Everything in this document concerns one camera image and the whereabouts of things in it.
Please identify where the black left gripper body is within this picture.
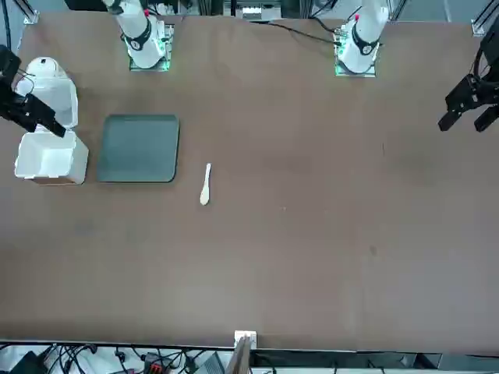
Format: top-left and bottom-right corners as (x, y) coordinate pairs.
(473, 26), (499, 106)

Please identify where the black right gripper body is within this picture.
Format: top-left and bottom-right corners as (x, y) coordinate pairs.
(0, 44), (23, 113)

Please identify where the white container with clear lid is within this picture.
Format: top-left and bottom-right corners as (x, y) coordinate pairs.
(14, 76), (90, 186)

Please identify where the small cream lidded bin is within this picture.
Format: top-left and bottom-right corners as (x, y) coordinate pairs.
(23, 57), (73, 83)

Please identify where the dark grey square tray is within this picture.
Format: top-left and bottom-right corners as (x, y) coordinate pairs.
(96, 113), (181, 183)

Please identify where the orange black tool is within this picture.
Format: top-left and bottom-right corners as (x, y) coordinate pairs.
(143, 352), (165, 374)

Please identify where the black base cable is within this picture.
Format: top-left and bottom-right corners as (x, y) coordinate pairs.
(249, 17), (340, 44)

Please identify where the aluminium profile post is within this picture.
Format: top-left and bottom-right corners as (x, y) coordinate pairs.
(227, 330), (259, 374)

